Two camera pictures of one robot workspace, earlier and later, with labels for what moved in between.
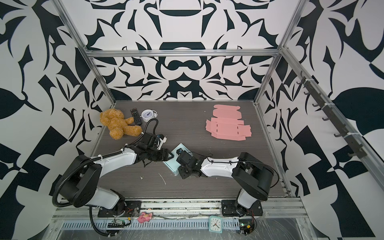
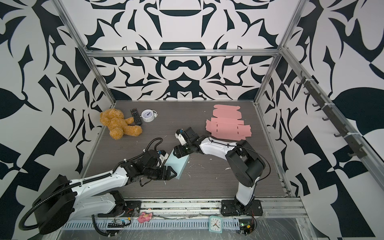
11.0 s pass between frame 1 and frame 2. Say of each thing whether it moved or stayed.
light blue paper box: stayed
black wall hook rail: stayed
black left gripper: moved
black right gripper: moved
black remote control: stayed
